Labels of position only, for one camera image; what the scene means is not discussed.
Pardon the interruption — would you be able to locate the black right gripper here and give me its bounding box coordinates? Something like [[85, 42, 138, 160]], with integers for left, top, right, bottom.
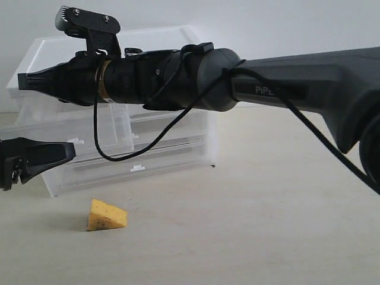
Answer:
[[17, 50, 179, 106]]

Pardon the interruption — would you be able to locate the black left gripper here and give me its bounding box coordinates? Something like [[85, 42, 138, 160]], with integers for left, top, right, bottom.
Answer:
[[1, 138, 75, 191]]

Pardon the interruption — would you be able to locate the yellow cheese wedge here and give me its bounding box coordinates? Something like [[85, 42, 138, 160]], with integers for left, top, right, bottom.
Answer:
[[86, 199, 128, 232]]

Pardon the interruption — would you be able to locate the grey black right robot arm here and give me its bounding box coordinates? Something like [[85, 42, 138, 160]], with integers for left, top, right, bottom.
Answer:
[[17, 43, 379, 192]]

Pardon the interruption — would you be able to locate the white translucent plastic drawer cabinet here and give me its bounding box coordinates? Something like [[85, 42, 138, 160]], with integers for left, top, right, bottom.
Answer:
[[0, 25, 219, 199]]

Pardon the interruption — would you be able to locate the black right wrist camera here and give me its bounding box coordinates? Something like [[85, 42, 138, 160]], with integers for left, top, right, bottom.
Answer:
[[55, 6, 121, 58]]

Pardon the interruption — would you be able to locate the black right camera cable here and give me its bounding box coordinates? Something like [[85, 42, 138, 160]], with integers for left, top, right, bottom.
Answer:
[[93, 44, 380, 195]]

